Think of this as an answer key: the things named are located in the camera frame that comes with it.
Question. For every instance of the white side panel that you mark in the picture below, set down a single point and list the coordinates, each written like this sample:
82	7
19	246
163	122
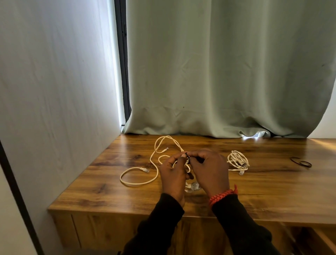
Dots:
52	105

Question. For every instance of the person's right hand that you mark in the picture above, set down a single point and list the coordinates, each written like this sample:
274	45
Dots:
212	173

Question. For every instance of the wooden cabinet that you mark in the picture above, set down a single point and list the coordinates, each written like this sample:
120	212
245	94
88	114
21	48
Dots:
262	194

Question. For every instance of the grey-green curtain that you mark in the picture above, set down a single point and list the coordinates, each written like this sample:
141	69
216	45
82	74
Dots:
223	68

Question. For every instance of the person's right forearm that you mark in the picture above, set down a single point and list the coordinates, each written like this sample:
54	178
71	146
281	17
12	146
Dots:
241	231

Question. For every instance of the person's left hand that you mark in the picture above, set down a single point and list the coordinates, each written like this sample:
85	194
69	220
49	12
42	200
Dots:
173	178

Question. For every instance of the black window frame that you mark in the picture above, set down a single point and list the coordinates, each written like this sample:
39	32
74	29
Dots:
122	65

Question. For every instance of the person's left forearm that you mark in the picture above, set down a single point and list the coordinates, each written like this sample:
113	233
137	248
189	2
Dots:
155	228

